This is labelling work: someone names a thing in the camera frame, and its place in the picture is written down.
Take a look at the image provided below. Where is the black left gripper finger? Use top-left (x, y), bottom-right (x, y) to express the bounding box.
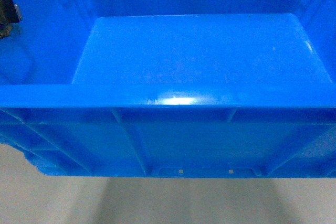
top-left (1, 0), bottom-right (21, 38)

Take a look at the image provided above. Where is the blue plastic crate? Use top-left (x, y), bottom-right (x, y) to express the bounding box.
top-left (1, 0), bottom-right (335, 178)

